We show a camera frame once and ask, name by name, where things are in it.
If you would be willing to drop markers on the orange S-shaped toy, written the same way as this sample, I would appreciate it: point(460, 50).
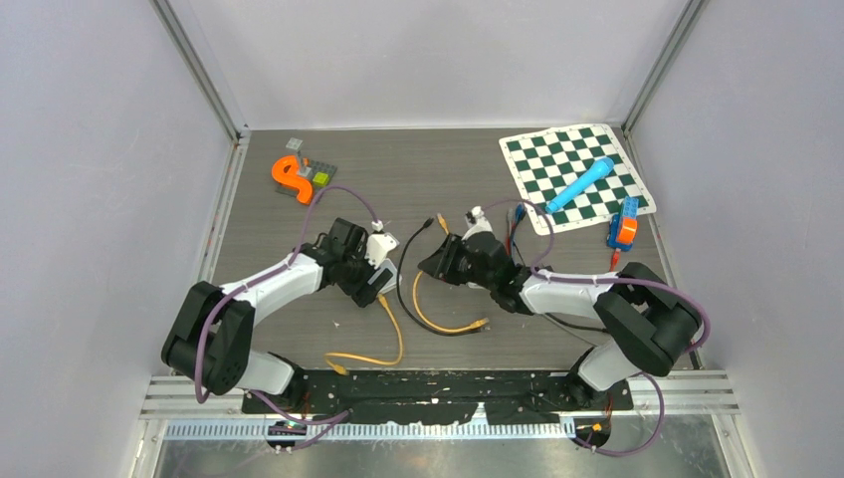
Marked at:
point(286, 173)

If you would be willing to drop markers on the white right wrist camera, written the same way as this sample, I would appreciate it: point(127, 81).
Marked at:
point(477, 222)

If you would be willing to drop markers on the green white chessboard mat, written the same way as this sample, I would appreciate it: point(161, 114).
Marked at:
point(543, 163)

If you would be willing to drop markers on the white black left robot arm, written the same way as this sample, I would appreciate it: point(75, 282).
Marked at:
point(211, 338)

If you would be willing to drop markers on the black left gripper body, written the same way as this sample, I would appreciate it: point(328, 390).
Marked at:
point(356, 273)

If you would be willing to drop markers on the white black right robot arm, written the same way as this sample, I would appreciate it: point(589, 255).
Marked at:
point(650, 324)

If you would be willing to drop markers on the aluminium frame rail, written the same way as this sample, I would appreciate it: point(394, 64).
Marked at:
point(682, 392)

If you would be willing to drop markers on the light blue toy microphone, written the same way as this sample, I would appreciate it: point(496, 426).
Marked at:
point(598, 170)

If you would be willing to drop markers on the white switch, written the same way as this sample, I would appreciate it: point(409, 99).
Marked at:
point(397, 274)

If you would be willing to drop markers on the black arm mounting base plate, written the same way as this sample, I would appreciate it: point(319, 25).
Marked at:
point(435, 397)

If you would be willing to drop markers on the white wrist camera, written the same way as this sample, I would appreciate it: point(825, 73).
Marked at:
point(378, 246)
point(477, 222)

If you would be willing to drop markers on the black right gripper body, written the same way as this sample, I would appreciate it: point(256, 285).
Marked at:
point(462, 269)

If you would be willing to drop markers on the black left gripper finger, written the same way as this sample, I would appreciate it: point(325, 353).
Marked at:
point(383, 279)
point(364, 296)

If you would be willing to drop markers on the grey lego baseplate with bricks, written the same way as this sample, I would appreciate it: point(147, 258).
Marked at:
point(318, 172)

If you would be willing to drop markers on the small grey lego tile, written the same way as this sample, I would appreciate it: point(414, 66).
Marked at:
point(294, 143)

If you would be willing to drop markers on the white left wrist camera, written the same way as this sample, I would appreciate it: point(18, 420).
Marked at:
point(378, 246)

